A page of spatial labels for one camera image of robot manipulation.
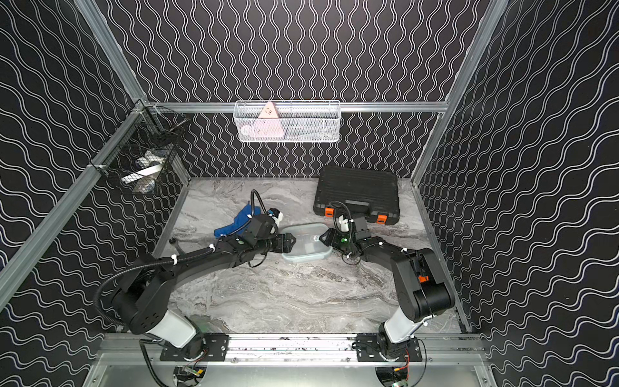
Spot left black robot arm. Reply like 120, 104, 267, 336
93, 233, 297, 356

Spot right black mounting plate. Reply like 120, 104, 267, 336
351, 333, 422, 363

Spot black mounting plate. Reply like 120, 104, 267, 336
351, 333, 422, 363
160, 333, 230, 362

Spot clear plastic lunch box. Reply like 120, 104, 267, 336
281, 223, 333, 264

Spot pink triangular card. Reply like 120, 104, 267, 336
250, 102, 285, 140

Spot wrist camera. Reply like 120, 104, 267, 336
335, 214, 354, 234
242, 214, 278, 244

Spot black plastic tool case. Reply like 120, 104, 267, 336
313, 165, 401, 226

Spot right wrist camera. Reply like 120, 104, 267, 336
335, 214, 354, 234

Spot blue cleaning cloth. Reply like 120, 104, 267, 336
214, 203, 261, 238

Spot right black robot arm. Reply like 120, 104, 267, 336
319, 228, 456, 345

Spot white wire wall basket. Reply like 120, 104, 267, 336
233, 100, 342, 144

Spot black wire mesh basket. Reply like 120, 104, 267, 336
93, 106, 190, 196

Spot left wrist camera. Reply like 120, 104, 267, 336
242, 214, 278, 244

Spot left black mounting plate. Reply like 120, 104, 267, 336
160, 333, 230, 362

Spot white items in black basket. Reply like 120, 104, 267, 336
121, 150, 167, 194

